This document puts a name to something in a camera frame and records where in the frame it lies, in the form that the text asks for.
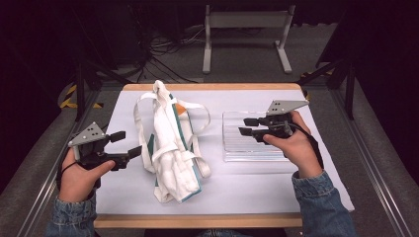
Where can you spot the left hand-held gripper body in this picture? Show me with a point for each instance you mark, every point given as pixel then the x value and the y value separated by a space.
pixel 90 149

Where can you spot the white canvas tote bag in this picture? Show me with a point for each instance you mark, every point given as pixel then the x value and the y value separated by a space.
pixel 173 148

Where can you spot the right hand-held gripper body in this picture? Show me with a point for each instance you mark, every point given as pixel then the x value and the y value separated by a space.
pixel 278 123

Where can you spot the person's right hand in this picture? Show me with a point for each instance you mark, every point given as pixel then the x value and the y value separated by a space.
pixel 298 148

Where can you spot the person's left hand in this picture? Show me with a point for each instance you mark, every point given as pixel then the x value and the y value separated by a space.
pixel 77 179

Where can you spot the yellow black floor tape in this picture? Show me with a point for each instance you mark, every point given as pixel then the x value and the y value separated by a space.
pixel 67 102

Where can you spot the white table mat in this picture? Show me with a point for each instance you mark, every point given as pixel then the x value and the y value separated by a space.
pixel 237 187

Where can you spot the black tripod stand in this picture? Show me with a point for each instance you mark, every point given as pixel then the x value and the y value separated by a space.
pixel 80 82
pixel 349 85

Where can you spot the aluminium floor rail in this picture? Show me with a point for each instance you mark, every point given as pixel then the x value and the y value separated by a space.
pixel 49 184
pixel 372 164

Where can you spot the white metal stand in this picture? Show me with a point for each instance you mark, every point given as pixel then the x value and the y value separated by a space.
pixel 247 19

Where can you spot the clear plastic tray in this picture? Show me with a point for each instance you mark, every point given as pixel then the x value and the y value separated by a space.
pixel 237 144

